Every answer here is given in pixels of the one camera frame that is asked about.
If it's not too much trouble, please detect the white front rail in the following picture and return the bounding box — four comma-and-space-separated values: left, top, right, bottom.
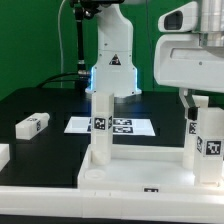
0, 186, 224, 224

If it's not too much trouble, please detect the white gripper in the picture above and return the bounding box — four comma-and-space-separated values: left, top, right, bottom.
154, 0, 224, 121

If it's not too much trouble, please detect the black cable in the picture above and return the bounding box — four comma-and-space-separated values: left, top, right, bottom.
35, 71, 92, 89

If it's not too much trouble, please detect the black camera stand pole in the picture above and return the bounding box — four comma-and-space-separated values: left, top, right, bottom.
70, 0, 100, 91

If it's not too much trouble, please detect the white left side block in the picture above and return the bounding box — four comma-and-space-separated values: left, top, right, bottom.
0, 144, 10, 172

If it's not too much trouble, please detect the white sheet with markers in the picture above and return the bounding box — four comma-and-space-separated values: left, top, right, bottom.
64, 117, 155, 136

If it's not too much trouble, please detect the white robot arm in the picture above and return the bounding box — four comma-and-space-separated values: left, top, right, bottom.
70, 0, 224, 120

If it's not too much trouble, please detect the white desk tabletop tray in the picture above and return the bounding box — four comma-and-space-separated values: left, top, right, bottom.
77, 144, 224, 196

